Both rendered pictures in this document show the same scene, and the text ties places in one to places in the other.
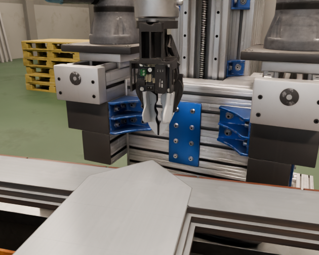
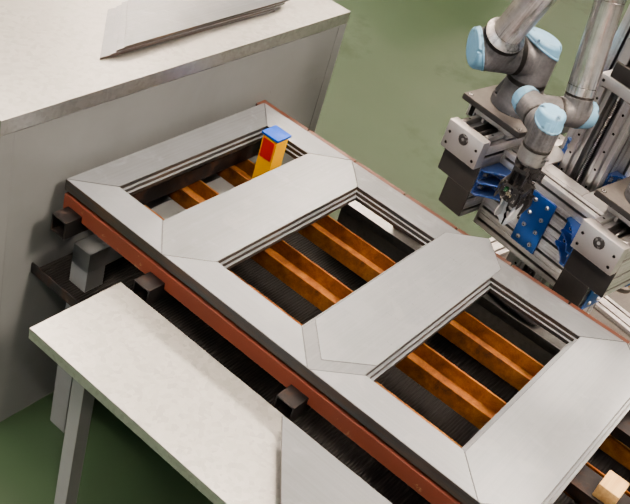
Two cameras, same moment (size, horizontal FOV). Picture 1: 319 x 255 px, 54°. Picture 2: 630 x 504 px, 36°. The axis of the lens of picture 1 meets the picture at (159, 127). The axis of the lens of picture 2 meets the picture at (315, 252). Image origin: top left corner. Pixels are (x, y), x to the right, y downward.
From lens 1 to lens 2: 2.09 m
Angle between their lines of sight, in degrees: 22
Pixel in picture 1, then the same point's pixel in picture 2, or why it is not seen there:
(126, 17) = not seen: hidden behind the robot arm
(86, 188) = (442, 240)
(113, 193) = (456, 251)
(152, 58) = (514, 185)
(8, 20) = not seen: outside the picture
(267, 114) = (582, 246)
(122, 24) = not seen: hidden behind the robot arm
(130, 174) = (470, 243)
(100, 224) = (444, 264)
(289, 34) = not seen: outside the picture
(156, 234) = (468, 281)
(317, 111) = (610, 261)
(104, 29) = (507, 100)
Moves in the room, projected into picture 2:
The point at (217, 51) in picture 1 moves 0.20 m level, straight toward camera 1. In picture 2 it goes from (599, 164) to (572, 189)
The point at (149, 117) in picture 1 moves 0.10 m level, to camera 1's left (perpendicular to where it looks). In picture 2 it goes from (500, 211) to (466, 195)
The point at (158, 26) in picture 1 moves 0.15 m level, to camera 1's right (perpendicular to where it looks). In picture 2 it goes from (524, 172) to (579, 198)
